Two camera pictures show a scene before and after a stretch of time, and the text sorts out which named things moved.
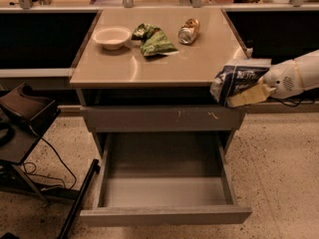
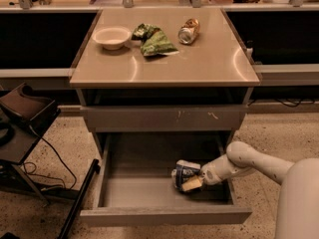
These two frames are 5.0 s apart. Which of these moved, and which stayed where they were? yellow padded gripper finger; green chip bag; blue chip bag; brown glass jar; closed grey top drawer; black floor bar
Moved: blue chip bag; yellow padded gripper finger
Stayed: closed grey top drawer; black floor bar; brown glass jar; green chip bag
